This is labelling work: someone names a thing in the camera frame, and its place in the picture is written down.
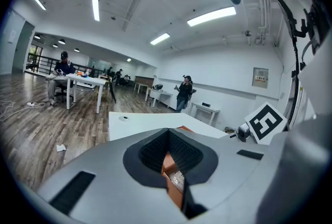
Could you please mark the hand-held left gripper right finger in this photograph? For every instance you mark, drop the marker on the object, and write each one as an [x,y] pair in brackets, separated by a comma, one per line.
[228,179]

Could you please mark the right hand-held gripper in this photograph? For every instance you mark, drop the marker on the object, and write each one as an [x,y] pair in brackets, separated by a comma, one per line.
[267,124]

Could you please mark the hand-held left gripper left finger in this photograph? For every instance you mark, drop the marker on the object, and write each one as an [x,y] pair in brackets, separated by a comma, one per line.
[103,179]

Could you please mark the white paper packet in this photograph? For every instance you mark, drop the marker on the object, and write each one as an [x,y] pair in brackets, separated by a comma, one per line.
[179,179]

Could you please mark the cardboard box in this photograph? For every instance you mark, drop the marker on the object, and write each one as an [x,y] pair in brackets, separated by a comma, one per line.
[229,129]

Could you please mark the grey electrical panel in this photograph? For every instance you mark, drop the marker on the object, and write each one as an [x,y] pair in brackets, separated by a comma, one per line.
[260,77]

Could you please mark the crumpled white paper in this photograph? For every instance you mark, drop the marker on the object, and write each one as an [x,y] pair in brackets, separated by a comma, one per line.
[61,147]

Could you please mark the dark flat box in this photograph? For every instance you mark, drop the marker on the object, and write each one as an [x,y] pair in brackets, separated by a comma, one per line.
[206,104]

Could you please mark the large white table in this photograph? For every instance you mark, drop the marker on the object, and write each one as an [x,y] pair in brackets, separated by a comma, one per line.
[145,124]

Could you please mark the white equipment stand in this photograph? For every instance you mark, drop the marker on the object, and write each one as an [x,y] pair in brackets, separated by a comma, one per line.
[295,62]

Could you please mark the round ceiling sensor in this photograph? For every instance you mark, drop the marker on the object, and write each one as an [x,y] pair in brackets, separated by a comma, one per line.
[247,33]

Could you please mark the black office chair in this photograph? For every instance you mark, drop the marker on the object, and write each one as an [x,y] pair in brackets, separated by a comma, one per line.
[61,90]

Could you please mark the long white table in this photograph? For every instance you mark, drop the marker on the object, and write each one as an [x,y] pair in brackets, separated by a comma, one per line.
[158,93]

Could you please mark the white power strip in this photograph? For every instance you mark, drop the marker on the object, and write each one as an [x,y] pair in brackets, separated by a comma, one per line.
[31,104]

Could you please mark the white ceiling pipes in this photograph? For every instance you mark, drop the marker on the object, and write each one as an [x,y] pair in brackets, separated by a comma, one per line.
[264,18]

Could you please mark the orange plastic item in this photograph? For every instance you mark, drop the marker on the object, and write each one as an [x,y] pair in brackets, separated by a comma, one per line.
[81,74]

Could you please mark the brown wooden cabinet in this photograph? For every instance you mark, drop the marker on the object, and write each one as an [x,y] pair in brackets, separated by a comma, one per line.
[144,80]

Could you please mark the black bag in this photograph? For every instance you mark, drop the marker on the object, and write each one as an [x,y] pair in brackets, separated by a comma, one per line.
[158,86]

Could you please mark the long ceiling light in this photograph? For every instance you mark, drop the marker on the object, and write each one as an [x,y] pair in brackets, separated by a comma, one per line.
[160,38]
[37,0]
[95,9]
[211,16]

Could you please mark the black metal railing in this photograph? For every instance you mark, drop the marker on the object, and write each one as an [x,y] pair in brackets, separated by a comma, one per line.
[44,64]

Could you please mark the grey door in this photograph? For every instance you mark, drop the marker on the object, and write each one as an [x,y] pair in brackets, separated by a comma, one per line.
[24,46]

